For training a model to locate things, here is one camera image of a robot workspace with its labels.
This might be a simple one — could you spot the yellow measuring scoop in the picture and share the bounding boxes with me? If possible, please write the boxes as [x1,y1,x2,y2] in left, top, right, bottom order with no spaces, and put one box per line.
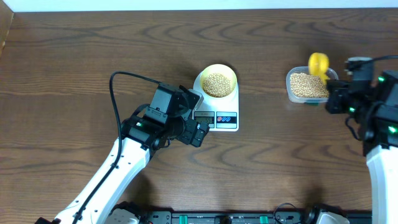
[308,52,330,85]

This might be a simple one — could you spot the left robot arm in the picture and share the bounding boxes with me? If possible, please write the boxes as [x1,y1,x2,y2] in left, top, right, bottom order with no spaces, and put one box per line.
[51,138,150,224]

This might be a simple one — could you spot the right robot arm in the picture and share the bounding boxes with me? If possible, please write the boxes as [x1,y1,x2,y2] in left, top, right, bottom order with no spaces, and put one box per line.
[326,70,397,223]

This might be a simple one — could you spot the white kitchen scale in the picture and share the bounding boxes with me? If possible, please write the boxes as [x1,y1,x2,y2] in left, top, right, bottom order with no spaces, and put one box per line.
[192,71,239,132]

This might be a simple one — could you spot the soybeans in bowl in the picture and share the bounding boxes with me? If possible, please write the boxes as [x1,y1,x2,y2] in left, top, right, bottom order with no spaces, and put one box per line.
[203,73,233,98]

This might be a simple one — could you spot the yellow bowl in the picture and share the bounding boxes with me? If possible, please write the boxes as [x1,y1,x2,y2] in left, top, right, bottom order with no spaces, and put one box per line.
[199,64,238,98]

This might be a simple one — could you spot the soybeans in container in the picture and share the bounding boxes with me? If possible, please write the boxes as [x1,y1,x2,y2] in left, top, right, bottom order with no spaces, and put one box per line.
[290,73,329,98]

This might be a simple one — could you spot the clear plastic container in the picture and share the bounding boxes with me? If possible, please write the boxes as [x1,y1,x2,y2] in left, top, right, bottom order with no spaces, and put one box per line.
[286,67,329,104]

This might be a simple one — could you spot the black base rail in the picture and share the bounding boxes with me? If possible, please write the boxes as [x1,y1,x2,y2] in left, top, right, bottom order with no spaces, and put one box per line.
[107,202,373,224]

